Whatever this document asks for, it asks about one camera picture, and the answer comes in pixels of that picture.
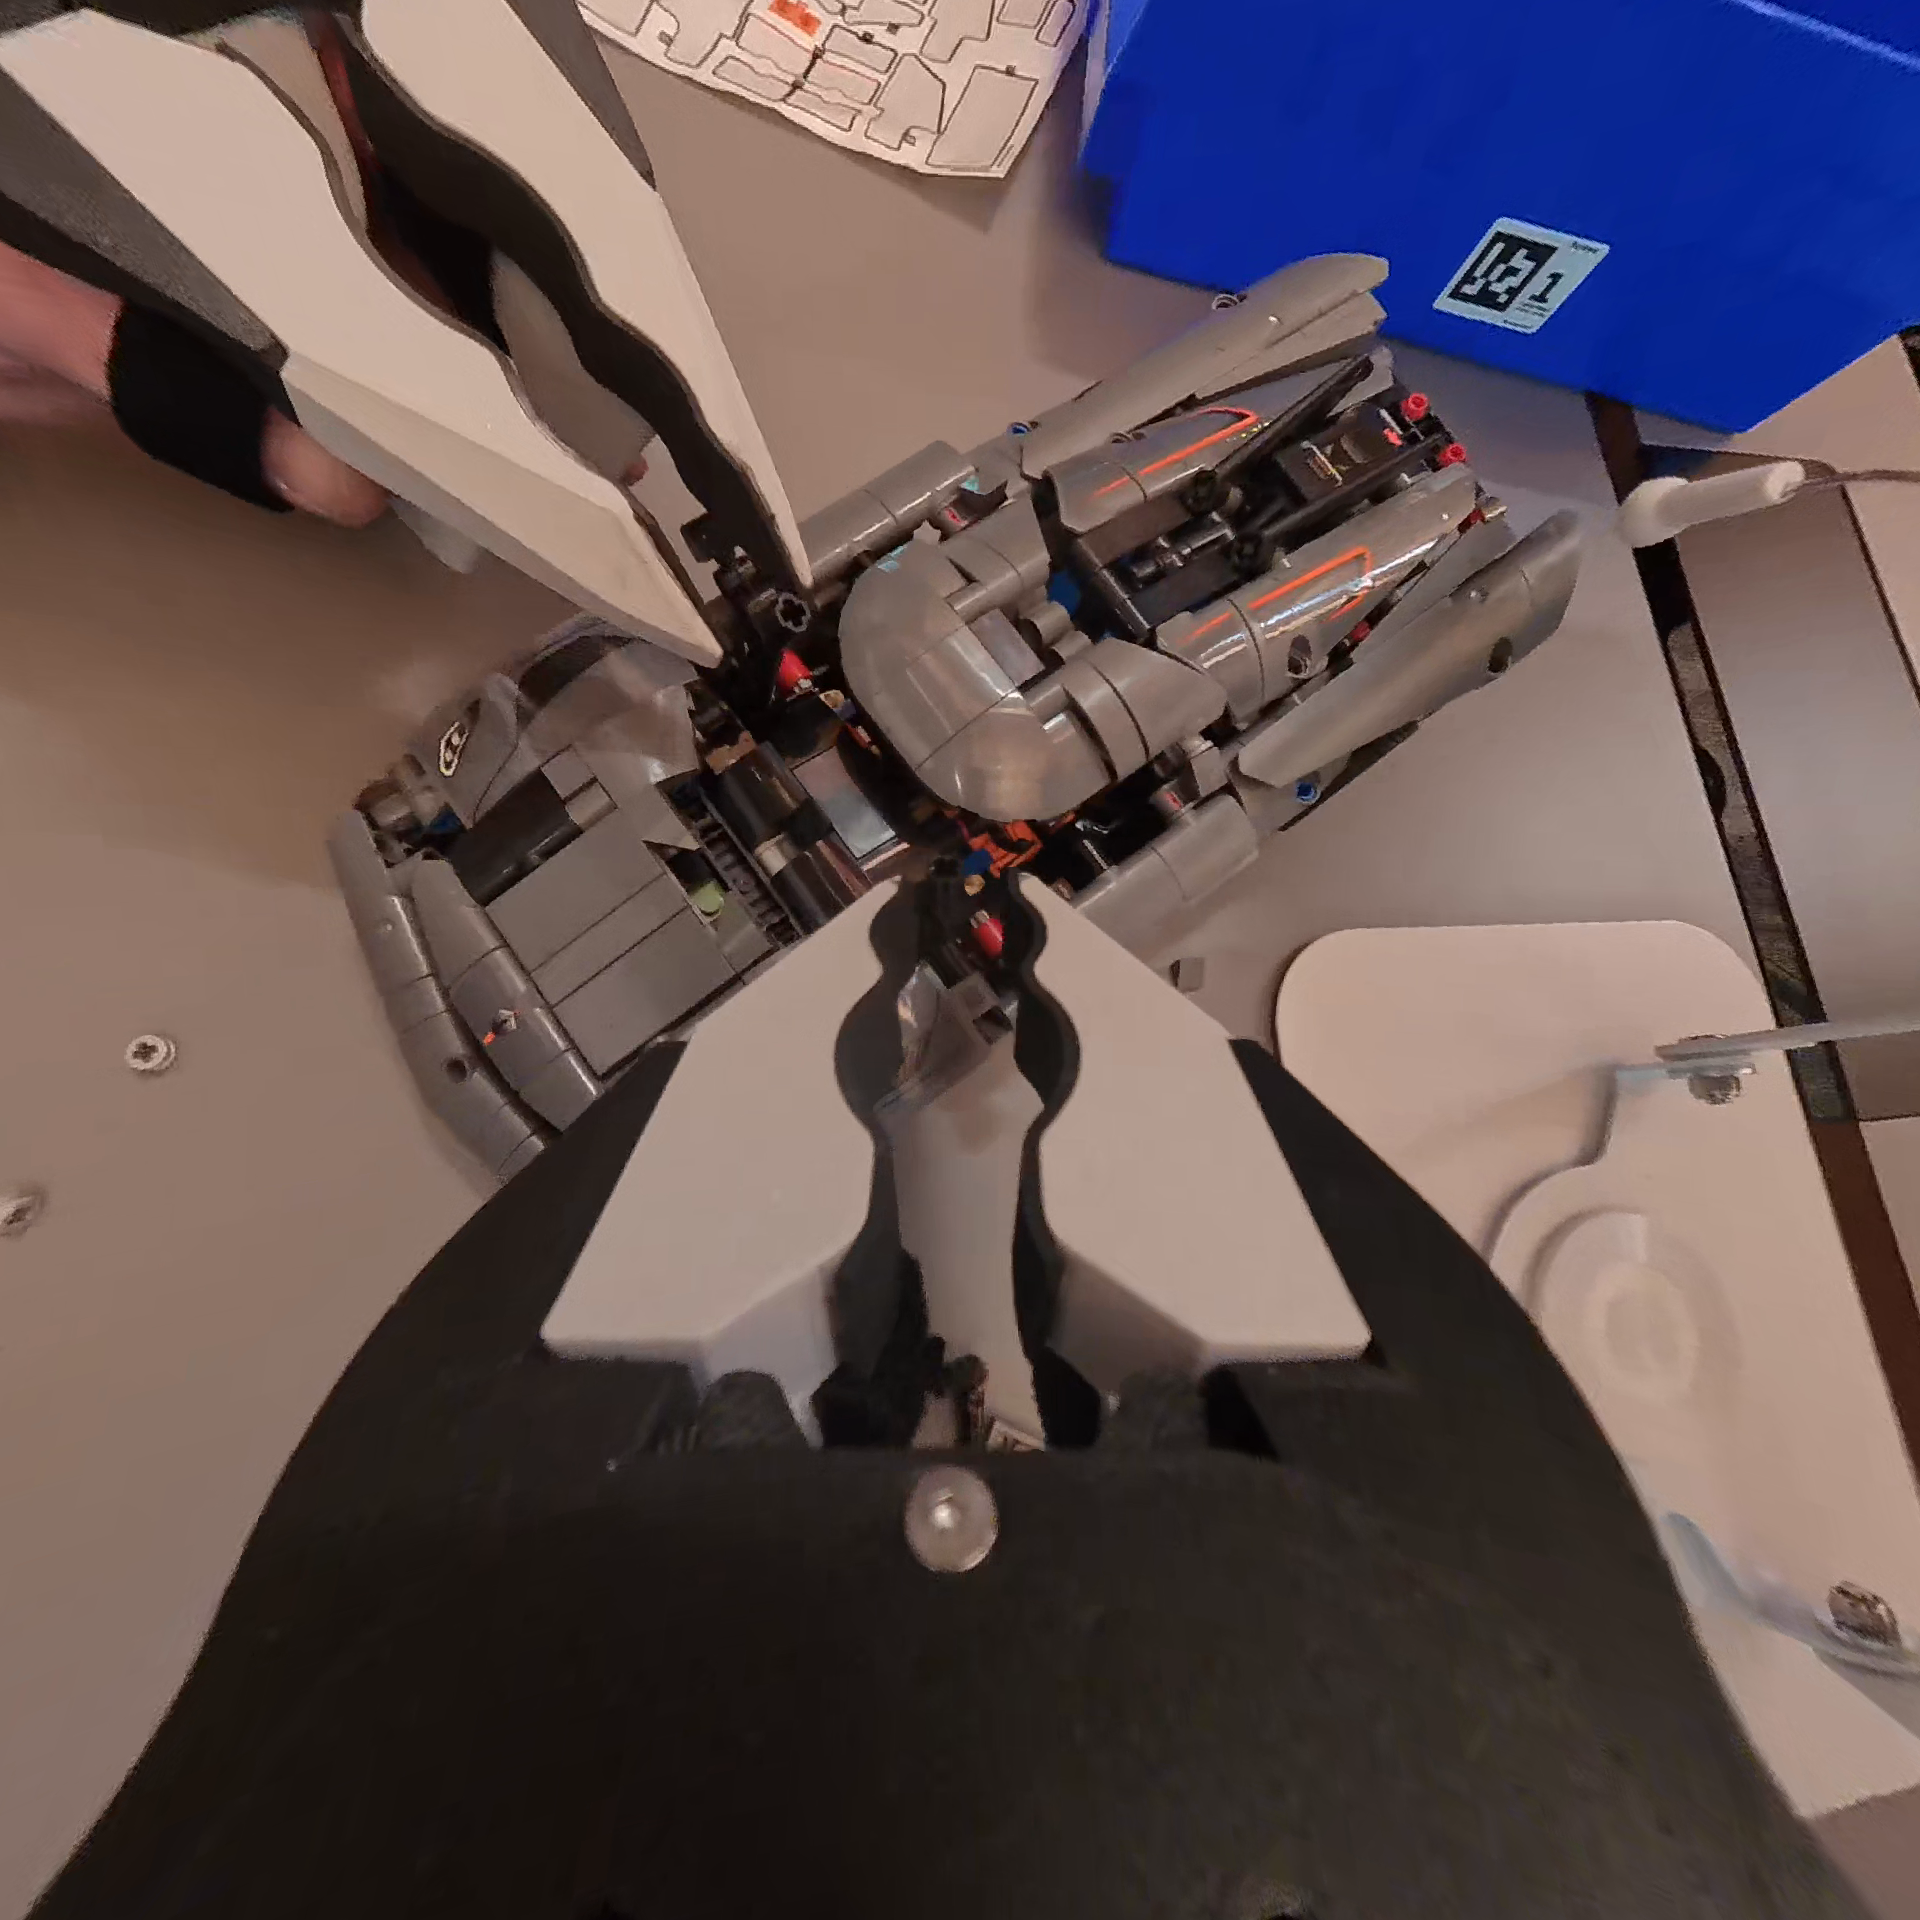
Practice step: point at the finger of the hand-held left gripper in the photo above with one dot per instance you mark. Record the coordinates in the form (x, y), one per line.
(600, 255)
(299, 255)

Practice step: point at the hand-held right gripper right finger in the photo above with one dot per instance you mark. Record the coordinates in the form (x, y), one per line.
(1200, 1199)

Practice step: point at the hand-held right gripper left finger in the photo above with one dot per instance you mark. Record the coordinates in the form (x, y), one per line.
(707, 1199)

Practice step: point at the dark grey lego fender piece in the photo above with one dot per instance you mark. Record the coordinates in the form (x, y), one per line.
(480, 750)

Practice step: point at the grey lego car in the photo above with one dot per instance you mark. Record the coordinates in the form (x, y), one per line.
(1020, 675)

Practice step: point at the lego sticker sheet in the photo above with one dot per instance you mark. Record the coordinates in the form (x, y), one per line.
(901, 75)

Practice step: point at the person's left hand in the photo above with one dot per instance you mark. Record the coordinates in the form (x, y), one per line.
(44, 328)

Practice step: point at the white book stand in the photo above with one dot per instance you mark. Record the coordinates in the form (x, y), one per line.
(1501, 1050)

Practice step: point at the metal table screw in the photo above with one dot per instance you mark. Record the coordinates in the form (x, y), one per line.
(151, 1054)
(18, 1210)

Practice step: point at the blue storage bin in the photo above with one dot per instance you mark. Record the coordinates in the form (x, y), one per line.
(1351, 119)

